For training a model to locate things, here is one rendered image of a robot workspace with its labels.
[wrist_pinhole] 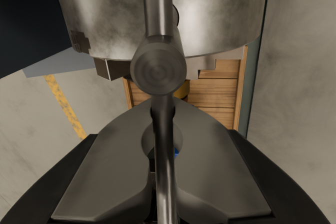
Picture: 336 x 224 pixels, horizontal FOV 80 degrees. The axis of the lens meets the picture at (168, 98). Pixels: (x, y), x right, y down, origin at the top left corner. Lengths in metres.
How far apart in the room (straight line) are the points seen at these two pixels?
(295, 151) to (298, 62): 0.81
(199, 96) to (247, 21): 0.40
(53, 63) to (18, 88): 1.43
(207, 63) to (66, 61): 0.66
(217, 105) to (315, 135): 1.45
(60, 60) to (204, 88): 0.59
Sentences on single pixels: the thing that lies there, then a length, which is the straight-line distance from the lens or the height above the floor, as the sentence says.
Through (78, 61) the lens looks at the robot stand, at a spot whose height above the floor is 0.75.
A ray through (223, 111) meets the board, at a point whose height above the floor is 0.88.
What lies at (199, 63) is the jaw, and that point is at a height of 1.10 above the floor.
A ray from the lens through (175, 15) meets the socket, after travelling 0.22.
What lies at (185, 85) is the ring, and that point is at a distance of 0.39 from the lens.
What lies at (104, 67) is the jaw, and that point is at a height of 1.20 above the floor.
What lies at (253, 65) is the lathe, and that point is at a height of 0.54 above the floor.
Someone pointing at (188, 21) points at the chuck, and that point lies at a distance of 0.23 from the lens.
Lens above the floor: 1.45
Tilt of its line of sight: 60 degrees down
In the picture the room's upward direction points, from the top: 161 degrees counter-clockwise
